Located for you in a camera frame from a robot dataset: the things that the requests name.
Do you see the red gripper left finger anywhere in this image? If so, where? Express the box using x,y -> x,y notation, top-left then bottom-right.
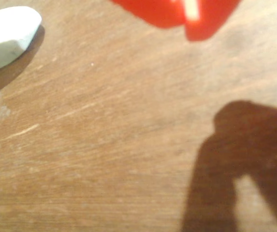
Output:
109,0 -> 185,29

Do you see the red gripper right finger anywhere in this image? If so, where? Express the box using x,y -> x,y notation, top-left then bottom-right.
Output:
184,0 -> 241,42

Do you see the white oval eraser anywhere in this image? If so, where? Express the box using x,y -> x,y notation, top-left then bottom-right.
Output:
0,6 -> 43,72

